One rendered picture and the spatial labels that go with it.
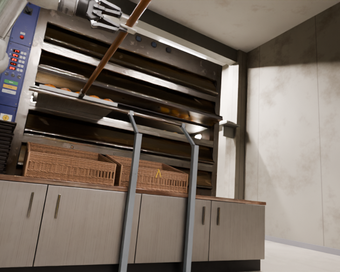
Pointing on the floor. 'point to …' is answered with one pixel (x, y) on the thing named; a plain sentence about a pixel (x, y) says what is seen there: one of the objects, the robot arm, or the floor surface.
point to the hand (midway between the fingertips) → (128, 25)
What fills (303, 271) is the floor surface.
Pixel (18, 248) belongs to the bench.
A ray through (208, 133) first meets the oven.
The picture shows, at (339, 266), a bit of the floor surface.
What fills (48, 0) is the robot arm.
